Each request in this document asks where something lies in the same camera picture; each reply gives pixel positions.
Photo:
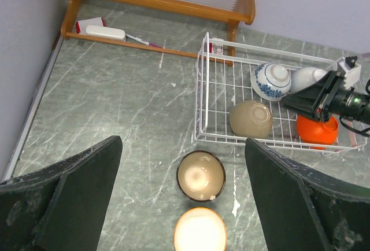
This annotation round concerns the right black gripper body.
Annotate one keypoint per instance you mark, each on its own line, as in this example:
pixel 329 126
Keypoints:
pixel 333 98

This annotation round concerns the brown bowl cream inside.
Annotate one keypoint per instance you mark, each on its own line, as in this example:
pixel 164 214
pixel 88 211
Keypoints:
pixel 200 229

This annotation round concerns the red white label card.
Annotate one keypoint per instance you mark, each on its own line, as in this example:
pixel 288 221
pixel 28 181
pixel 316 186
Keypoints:
pixel 216 48

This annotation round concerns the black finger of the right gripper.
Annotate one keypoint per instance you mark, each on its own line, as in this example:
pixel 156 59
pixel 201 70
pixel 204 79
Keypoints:
pixel 306 101

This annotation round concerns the dark bowl beige inside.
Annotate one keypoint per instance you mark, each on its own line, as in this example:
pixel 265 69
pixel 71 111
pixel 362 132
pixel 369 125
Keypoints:
pixel 201 176

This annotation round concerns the red white small box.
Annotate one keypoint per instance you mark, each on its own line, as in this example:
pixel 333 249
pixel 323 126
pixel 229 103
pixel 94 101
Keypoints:
pixel 81 25

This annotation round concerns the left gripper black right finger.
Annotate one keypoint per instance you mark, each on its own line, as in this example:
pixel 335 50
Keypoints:
pixel 301 208

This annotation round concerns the pink white pen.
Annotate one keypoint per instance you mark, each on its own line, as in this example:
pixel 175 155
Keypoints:
pixel 137 39

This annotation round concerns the white wire dish rack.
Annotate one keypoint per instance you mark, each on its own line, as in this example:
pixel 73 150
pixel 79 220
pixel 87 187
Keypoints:
pixel 222 81

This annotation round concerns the white ceramic bowl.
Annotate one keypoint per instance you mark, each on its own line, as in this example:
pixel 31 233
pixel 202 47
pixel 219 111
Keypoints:
pixel 305 77

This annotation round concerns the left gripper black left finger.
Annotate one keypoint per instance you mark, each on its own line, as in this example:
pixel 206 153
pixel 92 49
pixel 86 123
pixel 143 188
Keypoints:
pixel 61 206

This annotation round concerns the blue patterned white bowl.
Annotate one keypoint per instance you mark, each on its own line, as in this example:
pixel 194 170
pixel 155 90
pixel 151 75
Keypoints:
pixel 271 81

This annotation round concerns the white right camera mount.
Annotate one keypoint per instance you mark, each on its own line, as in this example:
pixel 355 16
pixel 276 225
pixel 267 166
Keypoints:
pixel 351 68

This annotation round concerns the glossy black bowl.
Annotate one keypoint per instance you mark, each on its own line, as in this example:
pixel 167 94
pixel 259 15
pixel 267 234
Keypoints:
pixel 251 119

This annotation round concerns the orange red bowl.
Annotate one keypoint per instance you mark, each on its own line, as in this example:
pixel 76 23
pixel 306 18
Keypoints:
pixel 320 133

